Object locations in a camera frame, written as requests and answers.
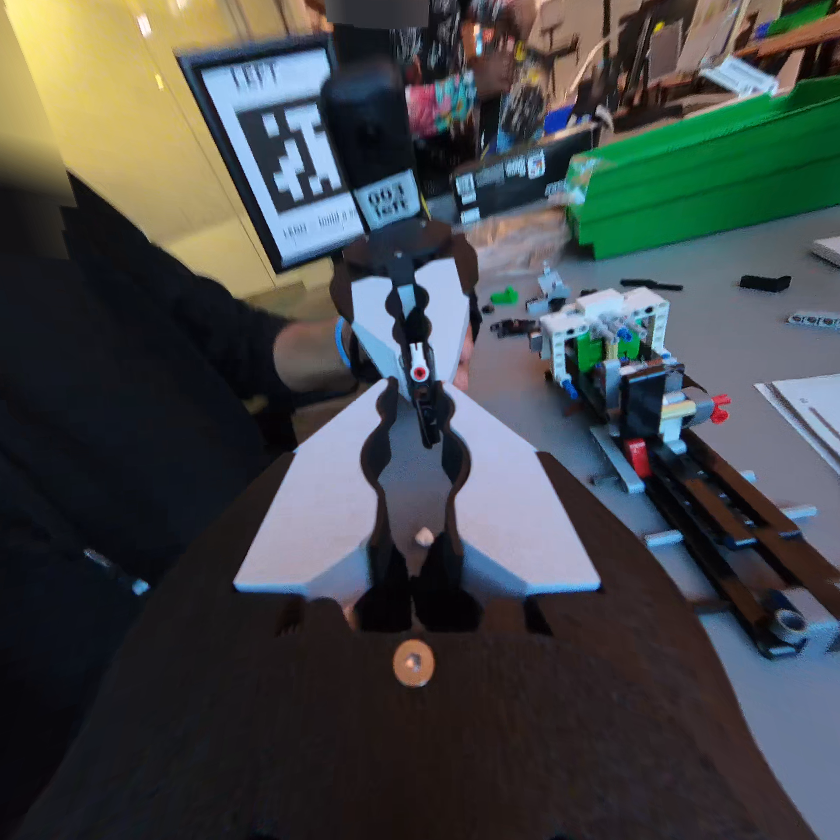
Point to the white instruction booklet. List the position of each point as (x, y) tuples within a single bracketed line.
[(810, 420)]

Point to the wooden workbench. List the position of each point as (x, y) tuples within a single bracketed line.
[(794, 36)]

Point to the blue wristband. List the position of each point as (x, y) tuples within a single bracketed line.
[(341, 341)]

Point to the long black lego axle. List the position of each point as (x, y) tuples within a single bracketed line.
[(649, 284)]

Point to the small black lego piece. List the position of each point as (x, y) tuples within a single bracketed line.
[(423, 394)]

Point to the black lego box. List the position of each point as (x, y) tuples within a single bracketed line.
[(505, 180)]

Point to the grey lego beam with holes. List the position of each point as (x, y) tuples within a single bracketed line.
[(814, 319)]

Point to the small green lego piece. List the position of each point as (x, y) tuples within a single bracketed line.
[(504, 295)]

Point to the grey lego piece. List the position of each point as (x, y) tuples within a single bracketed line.
[(550, 292)]

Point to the partly built lego vehicle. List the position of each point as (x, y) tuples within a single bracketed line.
[(643, 400)]

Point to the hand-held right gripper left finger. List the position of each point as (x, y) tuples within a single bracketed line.
[(308, 518)]

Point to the person's left forearm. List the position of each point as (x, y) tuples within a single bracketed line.
[(305, 354)]

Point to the green plastic bin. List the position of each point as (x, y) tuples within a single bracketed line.
[(689, 190)]

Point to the person's black clothing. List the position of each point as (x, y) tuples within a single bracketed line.
[(79, 459)]

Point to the white flat box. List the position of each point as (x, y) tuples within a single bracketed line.
[(828, 250)]

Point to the person's left hand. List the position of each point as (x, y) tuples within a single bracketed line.
[(464, 359)]

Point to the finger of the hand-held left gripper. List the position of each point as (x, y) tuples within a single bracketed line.
[(374, 321), (446, 308)]

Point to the crumpled clear plastic bag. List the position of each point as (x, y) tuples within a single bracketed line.
[(518, 243)]

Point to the white booklet holder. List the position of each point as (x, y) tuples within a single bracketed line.
[(741, 75)]

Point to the black angled lego piece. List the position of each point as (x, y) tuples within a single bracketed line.
[(761, 283)]

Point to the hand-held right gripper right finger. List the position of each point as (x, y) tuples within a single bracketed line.
[(525, 518)]

